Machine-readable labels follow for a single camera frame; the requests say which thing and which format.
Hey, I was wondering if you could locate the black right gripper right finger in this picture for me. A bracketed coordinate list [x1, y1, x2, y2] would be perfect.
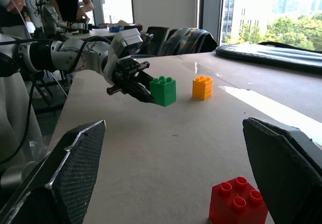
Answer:
[242, 117, 322, 224]

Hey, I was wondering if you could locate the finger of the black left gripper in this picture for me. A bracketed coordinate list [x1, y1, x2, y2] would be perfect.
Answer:
[135, 70, 155, 88]
[122, 80, 155, 104]

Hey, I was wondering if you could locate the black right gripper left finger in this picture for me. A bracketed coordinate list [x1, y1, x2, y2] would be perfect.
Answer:
[0, 119, 107, 224]

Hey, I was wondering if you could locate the green toy brick cube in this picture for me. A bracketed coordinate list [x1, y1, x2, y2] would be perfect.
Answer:
[149, 76, 177, 108]

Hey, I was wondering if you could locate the black office chair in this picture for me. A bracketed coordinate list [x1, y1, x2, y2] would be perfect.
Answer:
[145, 26, 170, 57]

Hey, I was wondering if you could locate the background table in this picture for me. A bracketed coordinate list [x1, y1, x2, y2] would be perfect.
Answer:
[66, 22, 147, 41]

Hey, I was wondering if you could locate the orange toy brick cube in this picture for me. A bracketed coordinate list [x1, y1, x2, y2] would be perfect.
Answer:
[192, 75, 214, 101]

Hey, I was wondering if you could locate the red toy brick cube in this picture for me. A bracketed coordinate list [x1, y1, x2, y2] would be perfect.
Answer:
[208, 176, 269, 224]

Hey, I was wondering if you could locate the silver robot torso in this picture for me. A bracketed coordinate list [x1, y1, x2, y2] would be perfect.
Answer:
[0, 52, 48, 197]

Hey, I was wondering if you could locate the person in black shirt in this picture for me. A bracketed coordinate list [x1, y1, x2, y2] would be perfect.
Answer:
[49, 0, 95, 23]

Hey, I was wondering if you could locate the black round tray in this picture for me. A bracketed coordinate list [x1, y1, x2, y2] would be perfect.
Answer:
[215, 41, 322, 75]

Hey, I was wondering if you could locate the person in dark clothing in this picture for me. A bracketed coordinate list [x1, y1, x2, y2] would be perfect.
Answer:
[0, 0, 36, 33]

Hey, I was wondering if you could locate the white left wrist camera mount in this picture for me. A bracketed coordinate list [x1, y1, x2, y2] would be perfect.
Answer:
[103, 28, 143, 84]

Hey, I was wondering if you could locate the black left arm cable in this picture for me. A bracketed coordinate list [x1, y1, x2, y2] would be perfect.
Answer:
[72, 35, 113, 67]

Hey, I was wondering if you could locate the black hanging cable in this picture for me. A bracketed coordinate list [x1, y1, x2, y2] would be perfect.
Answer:
[0, 78, 36, 165]

